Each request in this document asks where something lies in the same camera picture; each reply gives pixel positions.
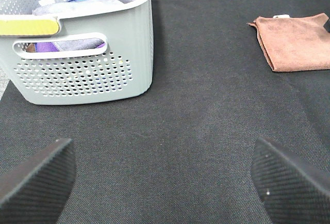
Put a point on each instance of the black fabric table mat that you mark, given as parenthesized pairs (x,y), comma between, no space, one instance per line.
(181,152)

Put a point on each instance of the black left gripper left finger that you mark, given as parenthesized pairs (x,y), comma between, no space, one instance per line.
(37,190)

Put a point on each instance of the brown towel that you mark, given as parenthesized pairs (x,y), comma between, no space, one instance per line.
(294,44)

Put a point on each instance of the grey perforated laundry basket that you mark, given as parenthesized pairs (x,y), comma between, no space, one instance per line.
(122,68)

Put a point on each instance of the yellow tape strip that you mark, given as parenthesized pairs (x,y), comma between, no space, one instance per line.
(29,27)

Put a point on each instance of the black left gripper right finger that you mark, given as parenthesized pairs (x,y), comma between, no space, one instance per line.
(291,189)

